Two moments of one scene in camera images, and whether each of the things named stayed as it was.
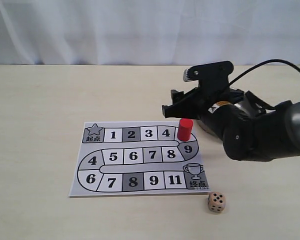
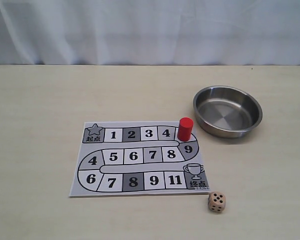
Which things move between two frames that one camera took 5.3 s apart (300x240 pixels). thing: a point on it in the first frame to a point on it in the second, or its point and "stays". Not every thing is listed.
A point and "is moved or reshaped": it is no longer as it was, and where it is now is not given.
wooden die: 216,201 stays
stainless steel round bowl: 204,136 is moved or reshaped
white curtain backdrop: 148,32 stays
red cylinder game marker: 184,129 stays
